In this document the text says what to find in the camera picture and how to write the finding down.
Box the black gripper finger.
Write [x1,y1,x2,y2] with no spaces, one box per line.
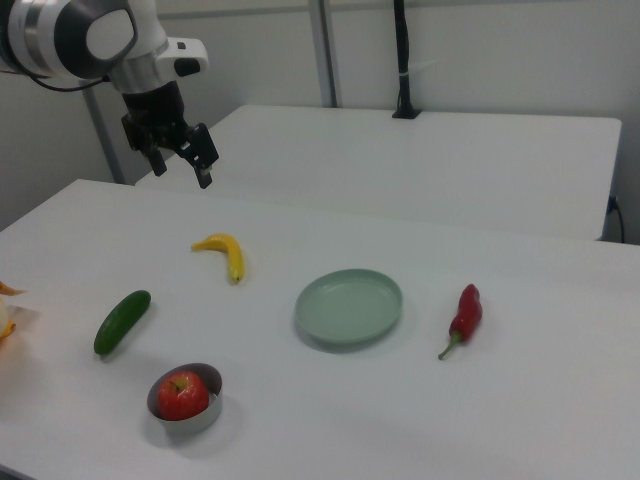
[147,146,168,177]
[177,122,220,190]

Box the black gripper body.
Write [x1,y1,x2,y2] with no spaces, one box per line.
[121,80,197,152]

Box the yellow banana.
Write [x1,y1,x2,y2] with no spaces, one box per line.
[190,233,245,286]

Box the pale green plastic plate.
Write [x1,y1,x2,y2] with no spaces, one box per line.
[294,268,404,345]

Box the green cucumber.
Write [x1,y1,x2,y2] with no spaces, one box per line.
[93,289,152,357]

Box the white side table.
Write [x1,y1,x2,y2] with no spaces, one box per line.
[134,104,623,242]

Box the orange plush toy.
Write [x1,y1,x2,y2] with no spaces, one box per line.
[0,280,29,342]

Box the red apple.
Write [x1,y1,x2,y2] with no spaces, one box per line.
[157,369,211,421]

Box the small metal bowl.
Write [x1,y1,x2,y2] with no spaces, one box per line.
[146,362,224,436]

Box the red chili pepper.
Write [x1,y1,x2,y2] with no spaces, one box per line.
[438,283,485,361]

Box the grey aluminium partition post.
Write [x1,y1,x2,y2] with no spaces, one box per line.
[81,84,127,185]
[311,0,347,108]

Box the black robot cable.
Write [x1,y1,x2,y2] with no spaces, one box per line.
[22,73,111,94]

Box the black camera stand pole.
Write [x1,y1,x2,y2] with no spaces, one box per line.
[391,0,424,120]

